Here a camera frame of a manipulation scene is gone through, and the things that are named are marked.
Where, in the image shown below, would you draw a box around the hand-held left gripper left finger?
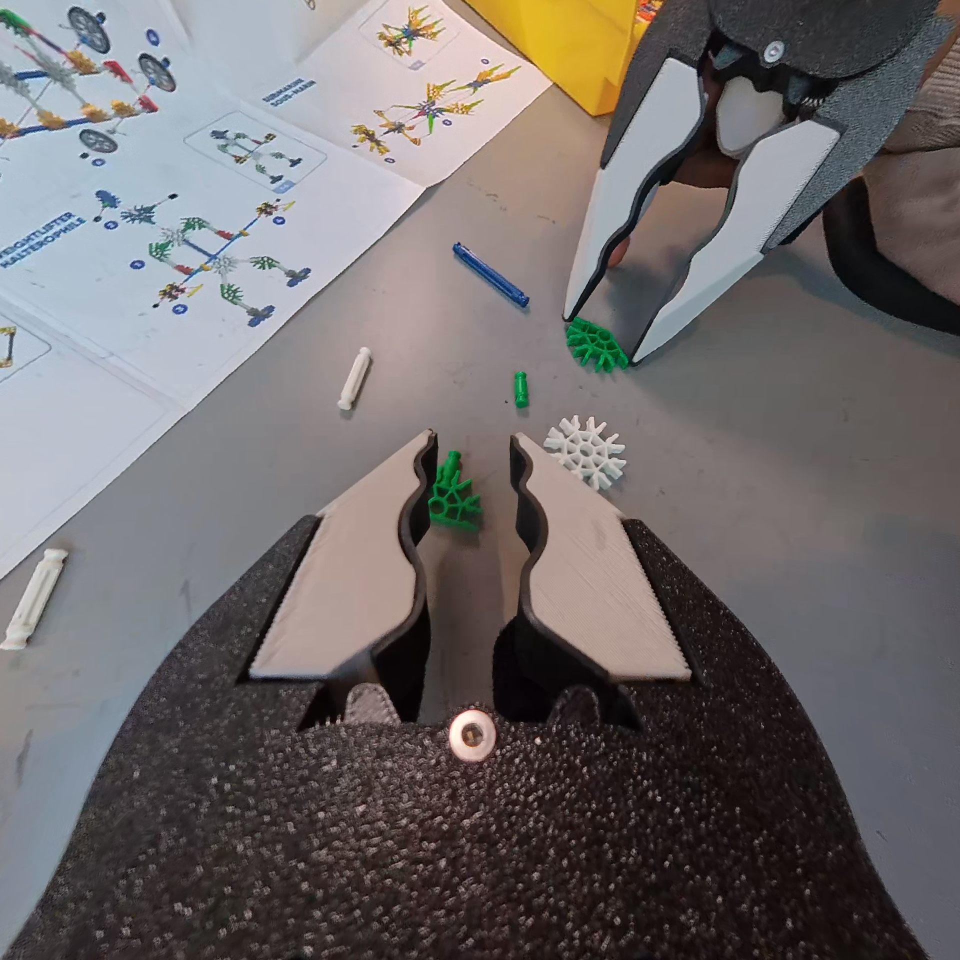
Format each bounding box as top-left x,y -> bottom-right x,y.
248,431 -> 441,712

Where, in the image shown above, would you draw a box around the stacked yellow storage bins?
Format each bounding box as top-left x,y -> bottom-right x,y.
462,0 -> 664,118

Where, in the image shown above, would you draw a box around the person's right forearm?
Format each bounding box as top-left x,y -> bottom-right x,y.
870,135 -> 960,301

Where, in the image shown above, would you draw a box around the green toy connector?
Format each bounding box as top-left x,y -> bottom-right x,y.
428,473 -> 484,535
564,317 -> 631,373

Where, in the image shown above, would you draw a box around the blue toy rod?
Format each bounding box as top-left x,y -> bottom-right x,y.
452,243 -> 532,310

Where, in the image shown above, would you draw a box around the short white toy rod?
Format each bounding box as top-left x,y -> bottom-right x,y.
338,347 -> 373,412
0,548 -> 70,651

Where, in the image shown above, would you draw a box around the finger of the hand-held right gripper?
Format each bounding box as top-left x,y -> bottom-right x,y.
632,117 -> 841,366
564,57 -> 709,322

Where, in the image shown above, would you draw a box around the white snowflake toy connector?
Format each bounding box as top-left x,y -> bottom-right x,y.
543,416 -> 627,492

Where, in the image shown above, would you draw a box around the person's right hand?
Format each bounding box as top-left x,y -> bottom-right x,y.
605,138 -> 739,271

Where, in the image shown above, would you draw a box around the grey desk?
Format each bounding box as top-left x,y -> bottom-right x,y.
0,83 -> 960,960

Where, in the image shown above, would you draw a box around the toy instruction poster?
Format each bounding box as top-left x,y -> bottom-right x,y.
0,0 -> 553,579

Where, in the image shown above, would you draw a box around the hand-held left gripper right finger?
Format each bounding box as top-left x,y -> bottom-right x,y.
494,434 -> 696,712

